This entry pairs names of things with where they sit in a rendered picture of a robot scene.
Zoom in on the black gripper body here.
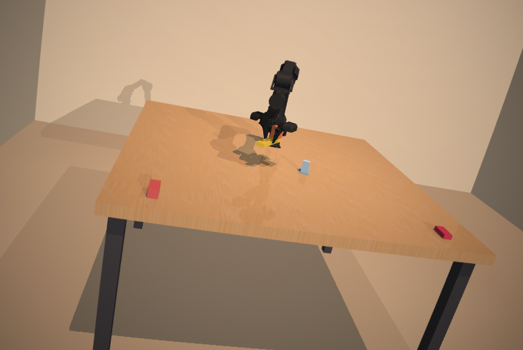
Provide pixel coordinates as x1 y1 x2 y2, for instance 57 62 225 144
250 106 298 133

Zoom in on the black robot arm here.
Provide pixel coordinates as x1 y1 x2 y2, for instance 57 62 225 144
260 60 300 133

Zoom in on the yellow bar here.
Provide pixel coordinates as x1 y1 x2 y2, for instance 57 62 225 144
256 125 283 148

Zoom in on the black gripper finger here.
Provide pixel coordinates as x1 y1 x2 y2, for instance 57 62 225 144
272 128 284 143
259 122 270 139

